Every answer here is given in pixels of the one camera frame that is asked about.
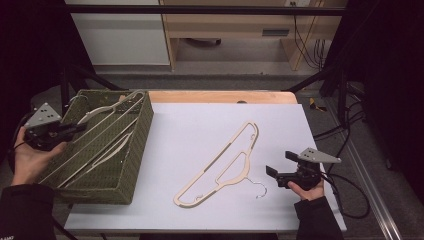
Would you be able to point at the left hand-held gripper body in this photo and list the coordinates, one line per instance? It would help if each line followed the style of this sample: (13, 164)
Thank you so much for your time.
(43, 133)

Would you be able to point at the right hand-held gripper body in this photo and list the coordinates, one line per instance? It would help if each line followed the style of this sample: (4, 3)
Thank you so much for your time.
(305, 176)

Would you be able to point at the beige plastic clothes hanger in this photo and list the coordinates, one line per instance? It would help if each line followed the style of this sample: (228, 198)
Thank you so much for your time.
(233, 181)
(96, 114)

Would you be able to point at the green woven basket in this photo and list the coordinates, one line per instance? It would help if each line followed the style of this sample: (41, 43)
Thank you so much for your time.
(110, 173)

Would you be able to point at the person's right hand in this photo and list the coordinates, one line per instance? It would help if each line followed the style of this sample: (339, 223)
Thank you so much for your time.
(311, 195)

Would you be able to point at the person's left hand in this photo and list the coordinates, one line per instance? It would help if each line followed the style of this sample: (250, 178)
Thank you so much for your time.
(30, 163)

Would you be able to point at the black metal stand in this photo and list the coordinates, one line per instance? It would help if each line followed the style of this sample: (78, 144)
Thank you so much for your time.
(341, 96)
(66, 86)

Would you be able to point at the tan basket tag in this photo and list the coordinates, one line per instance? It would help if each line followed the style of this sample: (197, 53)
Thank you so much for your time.
(122, 98)

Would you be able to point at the yellow and black object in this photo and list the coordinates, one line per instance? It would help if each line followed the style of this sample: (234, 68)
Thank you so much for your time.
(315, 105)

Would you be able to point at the white paper sheet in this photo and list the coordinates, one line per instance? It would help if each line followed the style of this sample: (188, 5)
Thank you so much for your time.
(186, 133)

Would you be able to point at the white cabinet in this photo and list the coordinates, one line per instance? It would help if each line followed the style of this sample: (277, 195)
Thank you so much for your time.
(123, 40)

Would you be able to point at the light wooden desk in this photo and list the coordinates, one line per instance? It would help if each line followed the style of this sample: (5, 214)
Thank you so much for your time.
(226, 25)

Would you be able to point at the aluminium rail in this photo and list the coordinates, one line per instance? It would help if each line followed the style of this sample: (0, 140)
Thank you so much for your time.
(370, 186)

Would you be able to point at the black horizontal frame bar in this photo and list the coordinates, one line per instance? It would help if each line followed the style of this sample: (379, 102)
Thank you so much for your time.
(200, 9)

